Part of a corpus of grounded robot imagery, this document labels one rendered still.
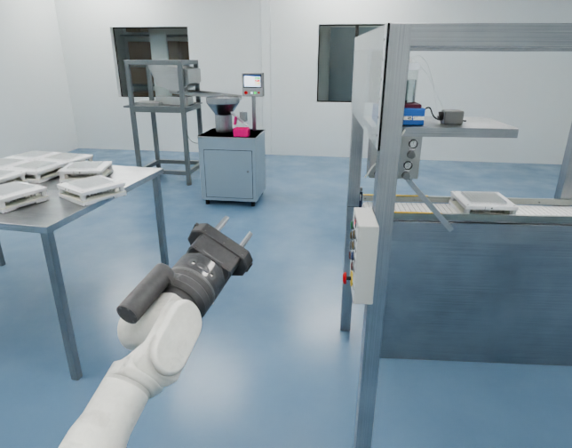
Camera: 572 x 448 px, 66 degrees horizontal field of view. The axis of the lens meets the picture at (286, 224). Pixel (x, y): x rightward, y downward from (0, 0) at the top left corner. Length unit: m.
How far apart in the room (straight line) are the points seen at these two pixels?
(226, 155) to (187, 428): 3.15
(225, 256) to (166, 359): 0.22
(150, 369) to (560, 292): 2.28
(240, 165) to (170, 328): 4.15
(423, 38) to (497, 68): 6.19
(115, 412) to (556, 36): 1.33
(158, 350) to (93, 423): 0.11
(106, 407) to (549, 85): 7.50
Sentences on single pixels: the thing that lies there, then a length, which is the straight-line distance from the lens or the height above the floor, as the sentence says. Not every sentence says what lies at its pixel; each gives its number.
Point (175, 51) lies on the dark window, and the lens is 7.82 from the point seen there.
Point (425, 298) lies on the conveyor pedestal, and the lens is 2.42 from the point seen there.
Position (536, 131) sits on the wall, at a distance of 7.80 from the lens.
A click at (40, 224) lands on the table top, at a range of 2.23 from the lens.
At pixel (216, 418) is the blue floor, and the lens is 2.23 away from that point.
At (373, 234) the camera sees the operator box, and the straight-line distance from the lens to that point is 1.29.
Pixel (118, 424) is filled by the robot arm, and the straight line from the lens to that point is 0.61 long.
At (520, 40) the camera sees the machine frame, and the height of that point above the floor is 1.60.
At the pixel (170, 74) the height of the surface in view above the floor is 1.34.
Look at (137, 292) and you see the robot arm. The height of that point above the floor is 1.25.
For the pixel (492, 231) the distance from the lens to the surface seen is 2.29.
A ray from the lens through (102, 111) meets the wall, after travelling 8.37.
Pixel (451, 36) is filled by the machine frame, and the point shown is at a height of 1.61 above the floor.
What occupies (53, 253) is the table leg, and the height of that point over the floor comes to 0.71.
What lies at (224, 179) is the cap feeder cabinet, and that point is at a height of 0.31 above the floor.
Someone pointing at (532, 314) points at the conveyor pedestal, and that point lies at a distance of 2.64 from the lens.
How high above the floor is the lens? 1.56
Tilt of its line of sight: 21 degrees down
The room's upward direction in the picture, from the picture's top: straight up
